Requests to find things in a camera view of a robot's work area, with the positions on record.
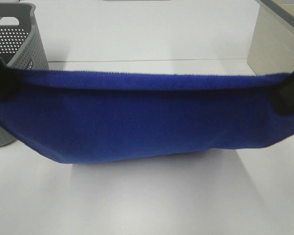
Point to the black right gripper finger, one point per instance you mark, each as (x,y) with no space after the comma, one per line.
(282,97)

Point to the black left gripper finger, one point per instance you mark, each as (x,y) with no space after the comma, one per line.
(7,82)

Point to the grey perforated plastic basket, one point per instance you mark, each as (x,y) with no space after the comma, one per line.
(21,49)

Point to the blue microfibre towel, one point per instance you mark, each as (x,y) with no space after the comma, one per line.
(85,117)

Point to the beige plastic bin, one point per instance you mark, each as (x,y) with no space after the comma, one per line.
(272,46)

